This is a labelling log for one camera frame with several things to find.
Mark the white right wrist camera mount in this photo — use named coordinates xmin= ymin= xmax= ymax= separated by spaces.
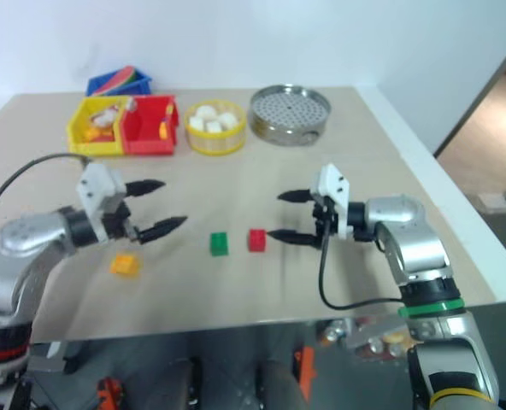
xmin=310 ymin=162 xmax=351 ymax=240

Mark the orange toy carrot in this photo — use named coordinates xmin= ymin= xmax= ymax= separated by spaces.
xmin=158 ymin=103 xmax=175 ymax=140

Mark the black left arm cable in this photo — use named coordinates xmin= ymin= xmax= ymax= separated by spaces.
xmin=0 ymin=153 xmax=94 ymax=243

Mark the stainless steel steamer tray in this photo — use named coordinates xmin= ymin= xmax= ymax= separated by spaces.
xmin=247 ymin=84 xmax=333 ymax=148

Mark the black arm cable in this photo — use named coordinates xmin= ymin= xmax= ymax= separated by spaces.
xmin=318 ymin=208 xmax=408 ymax=311
xmin=0 ymin=153 xmax=94 ymax=243

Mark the orange black part under table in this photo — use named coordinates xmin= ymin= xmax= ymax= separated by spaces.
xmin=96 ymin=377 xmax=124 ymax=410

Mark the yellow orange toy food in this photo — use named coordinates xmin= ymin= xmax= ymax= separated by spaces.
xmin=83 ymin=126 xmax=115 ymax=143

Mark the yellow plastic bin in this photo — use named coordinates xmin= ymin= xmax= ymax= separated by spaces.
xmin=67 ymin=96 xmax=128 ymax=156

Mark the white toy food item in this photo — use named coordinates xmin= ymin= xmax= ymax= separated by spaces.
xmin=87 ymin=103 xmax=124 ymax=128

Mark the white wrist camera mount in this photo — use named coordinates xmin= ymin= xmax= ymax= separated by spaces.
xmin=76 ymin=163 xmax=127 ymax=243
xmin=310 ymin=162 xmax=351 ymax=240

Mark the yellow woven basket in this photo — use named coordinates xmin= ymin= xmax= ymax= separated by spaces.
xmin=183 ymin=98 xmax=248 ymax=156

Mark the orange clamp under table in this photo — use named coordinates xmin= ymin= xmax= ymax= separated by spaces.
xmin=292 ymin=346 xmax=319 ymax=401

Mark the green cube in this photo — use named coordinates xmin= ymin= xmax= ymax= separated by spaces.
xmin=209 ymin=231 xmax=230 ymax=257

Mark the red plastic bin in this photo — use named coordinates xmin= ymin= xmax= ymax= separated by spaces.
xmin=120 ymin=94 xmax=181 ymax=157

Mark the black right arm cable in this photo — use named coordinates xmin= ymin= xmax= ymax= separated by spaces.
xmin=318 ymin=208 xmax=408 ymax=311

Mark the red cube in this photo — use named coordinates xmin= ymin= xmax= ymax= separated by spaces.
xmin=248 ymin=228 xmax=268 ymax=253

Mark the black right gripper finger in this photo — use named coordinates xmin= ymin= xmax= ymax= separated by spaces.
xmin=276 ymin=188 xmax=315 ymax=204
xmin=267 ymin=228 xmax=323 ymax=250

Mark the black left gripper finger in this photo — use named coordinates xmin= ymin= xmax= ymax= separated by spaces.
xmin=124 ymin=179 xmax=167 ymax=199
xmin=135 ymin=215 xmax=189 ymax=246

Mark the shiny metal bracket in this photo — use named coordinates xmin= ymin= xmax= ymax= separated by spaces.
xmin=315 ymin=316 xmax=415 ymax=360

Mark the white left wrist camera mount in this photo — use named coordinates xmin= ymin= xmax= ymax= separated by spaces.
xmin=76 ymin=163 xmax=127 ymax=243

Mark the white box on floor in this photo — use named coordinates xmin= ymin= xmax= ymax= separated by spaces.
xmin=478 ymin=191 xmax=506 ymax=213

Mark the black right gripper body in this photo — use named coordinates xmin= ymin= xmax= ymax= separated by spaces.
xmin=310 ymin=190 xmax=338 ymax=241

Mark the blue plastic bin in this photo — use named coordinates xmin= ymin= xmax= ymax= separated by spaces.
xmin=85 ymin=67 xmax=153 ymax=97

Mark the toy watermelon slice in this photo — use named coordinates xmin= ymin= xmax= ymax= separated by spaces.
xmin=91 ymin=65 xmax=139 ymax=97

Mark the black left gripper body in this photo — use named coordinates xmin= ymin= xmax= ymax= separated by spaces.
xmin=102 ymin=196 xmax=140 ymax=243

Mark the yellow cube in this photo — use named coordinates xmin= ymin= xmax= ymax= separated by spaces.
xmin=109 ymin=252 xmax=143 ymax=279

